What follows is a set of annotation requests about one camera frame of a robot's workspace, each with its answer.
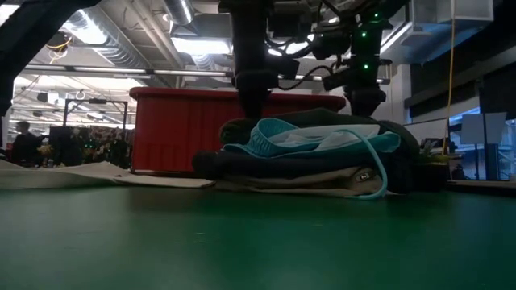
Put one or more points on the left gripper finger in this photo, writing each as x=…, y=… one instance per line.
x=263, y=100
x=248, y=102

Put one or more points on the dark green garment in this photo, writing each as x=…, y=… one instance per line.
x=322, y=117

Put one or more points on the teal garment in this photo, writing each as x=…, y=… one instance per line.
x=262, y=141

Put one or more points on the beige garment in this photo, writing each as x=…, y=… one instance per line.
x=314, y=183

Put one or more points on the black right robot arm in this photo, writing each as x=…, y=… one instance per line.
x=363, y=6

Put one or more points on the red plastic laundry bin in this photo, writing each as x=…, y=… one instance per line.
x=181, y=129

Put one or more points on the white partition panel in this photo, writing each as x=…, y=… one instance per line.
x=427, y=129

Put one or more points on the small potted succulent plant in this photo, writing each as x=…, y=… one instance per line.
x=433, y=169

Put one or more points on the long ceiling light bar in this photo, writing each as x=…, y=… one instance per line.
x=121, y=71

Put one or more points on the green table mat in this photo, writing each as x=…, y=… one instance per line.
x=242, y=249

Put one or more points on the bunch of flowers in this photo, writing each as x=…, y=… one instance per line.
x=105, y=145

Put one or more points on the white bonavita tote bag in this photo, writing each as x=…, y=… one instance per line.
x=80, y=175

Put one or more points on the black board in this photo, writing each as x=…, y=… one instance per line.
x=64, y=141

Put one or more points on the person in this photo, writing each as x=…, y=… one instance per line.
x=26, y=145

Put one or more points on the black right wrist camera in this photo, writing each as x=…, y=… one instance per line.
x=336, y=80

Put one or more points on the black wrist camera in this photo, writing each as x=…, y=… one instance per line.
x=284, y=66
x=336, y=80

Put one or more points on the rectangular metal ceiling duct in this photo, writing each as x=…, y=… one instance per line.
x=399, y=36

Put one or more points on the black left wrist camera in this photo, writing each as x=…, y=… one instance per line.
x=284, y=66

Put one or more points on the short round silver duct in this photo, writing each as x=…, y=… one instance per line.
x=179, y=12

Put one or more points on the round silver ceiling duct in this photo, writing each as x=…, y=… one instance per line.
x=113, y=40

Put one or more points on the black metal stand frame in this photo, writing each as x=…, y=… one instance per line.
x=94, y=101

